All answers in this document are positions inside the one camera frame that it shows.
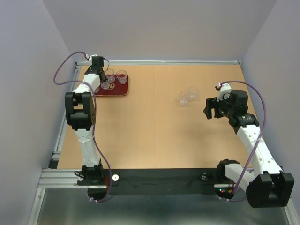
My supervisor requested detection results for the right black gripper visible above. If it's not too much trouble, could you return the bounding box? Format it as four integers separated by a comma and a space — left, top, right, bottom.
202, 92, 234, 119

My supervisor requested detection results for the cluster front clear glass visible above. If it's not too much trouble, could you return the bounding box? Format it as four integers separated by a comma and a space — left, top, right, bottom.
101, 81, 110, 90

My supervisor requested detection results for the cluster clear glass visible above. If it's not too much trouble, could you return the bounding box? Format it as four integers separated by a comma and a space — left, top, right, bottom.
101, 81, 110, 90
188, 86, 199, 101
179, 91, 189, 106

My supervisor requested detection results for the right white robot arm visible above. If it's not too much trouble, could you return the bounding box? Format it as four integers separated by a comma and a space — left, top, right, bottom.
203, 86, 294, 208

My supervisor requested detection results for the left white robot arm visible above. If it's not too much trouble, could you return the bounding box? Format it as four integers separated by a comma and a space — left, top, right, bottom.
65, 55, 105, 185

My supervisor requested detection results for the red lacquer tray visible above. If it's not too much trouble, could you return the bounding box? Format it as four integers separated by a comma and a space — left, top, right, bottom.
95, 75, 129, 97

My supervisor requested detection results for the cluster back clear glass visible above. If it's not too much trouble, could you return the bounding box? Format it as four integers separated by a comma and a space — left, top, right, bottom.
188, 86, 199, 101

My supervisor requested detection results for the cluster left clear glass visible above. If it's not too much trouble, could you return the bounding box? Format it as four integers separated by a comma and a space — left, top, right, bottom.
179, 91, 189, 106

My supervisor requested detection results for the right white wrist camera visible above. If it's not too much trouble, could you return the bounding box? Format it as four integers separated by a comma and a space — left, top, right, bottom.
216, 83, 232, 102

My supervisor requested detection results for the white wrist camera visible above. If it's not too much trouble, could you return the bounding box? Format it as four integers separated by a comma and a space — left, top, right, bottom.
216, 83, 232, 102
85, 54, 98, 61

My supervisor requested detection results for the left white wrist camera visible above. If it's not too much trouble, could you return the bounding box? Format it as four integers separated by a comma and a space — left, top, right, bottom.
85, 54, 98, 61

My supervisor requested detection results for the aluminium frame rail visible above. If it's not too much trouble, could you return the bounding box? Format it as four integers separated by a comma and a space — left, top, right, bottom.
75, 60, 242, 66

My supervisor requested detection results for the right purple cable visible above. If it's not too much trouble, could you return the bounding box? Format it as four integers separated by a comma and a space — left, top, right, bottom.
220, 81, 267, 202

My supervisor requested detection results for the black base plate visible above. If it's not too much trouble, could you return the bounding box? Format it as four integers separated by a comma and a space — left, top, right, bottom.
74, 168, 232, 196

